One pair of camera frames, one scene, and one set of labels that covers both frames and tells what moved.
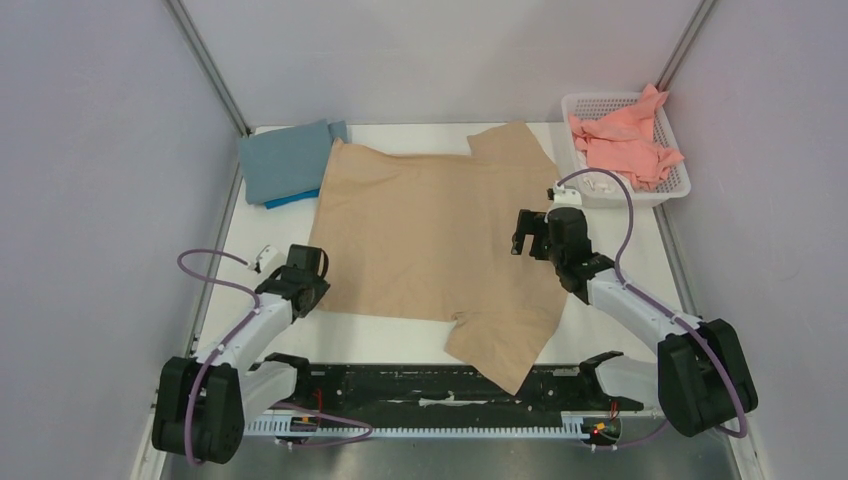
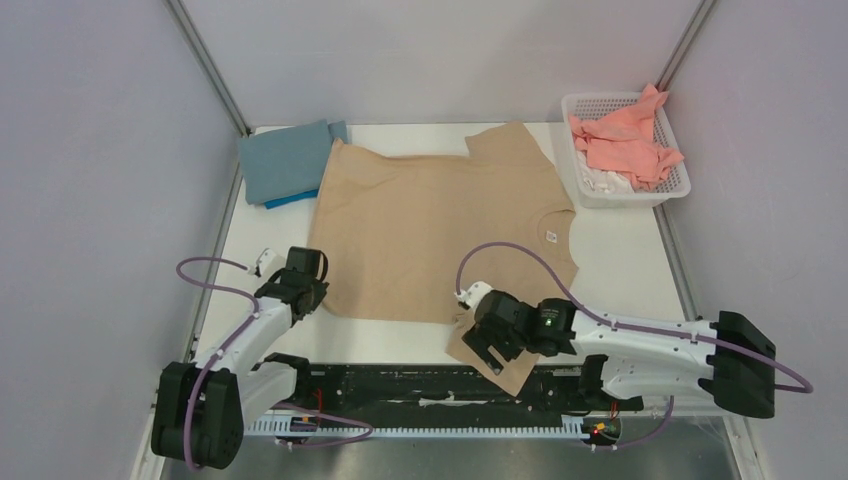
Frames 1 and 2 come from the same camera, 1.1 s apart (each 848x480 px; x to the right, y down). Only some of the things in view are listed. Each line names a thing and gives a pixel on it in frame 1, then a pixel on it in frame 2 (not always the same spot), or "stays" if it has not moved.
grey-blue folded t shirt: [289, 161] stays
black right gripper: [532, 232] to [486, 337]
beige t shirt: [429, 237] stays
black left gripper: [319, 286] stays
